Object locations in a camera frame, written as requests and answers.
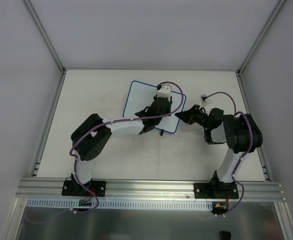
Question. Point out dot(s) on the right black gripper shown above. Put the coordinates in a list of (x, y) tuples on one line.
[(194, 115)]

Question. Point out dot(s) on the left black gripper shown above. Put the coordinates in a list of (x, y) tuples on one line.
[(162, 100)]

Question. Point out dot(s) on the blue framed whiteboard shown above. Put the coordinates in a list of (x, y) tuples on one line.
[(141, 95)]

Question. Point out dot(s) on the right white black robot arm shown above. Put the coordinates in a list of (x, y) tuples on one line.
[(242, 136)]

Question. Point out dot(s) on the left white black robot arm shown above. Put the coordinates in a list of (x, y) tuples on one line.
[(91, 137)]

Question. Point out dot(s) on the black object at bottom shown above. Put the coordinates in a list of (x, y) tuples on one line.
[(225, 235)]

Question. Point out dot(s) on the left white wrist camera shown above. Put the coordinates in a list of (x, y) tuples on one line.
[(164, 91)]

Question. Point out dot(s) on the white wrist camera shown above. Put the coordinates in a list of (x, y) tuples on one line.
[(164, 91), (203, 99)]

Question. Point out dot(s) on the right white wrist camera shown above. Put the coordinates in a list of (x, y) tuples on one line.
[(203, 99)]

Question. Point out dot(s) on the right aluminium frame post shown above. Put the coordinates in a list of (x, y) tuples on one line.
[(261, 35)]

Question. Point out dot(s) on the aluminium frame post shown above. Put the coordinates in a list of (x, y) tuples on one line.
[(261, 35), (43, 33)]

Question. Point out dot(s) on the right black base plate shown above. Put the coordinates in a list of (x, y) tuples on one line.
[(215, 191)]

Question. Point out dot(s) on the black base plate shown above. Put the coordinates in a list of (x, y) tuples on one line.
[(215, 191), (72, 189)]

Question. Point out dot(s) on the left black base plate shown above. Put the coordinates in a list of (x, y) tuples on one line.
[(72, 189)]

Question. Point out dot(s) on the aluminium mounting rail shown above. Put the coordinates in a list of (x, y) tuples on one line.
[(157, 190)]

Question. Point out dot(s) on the left aluminium frame post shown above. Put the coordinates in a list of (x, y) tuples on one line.
[(43, 33)]

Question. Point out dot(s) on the white slotted cable duct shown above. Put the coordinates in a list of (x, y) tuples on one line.
[(120, 204)]

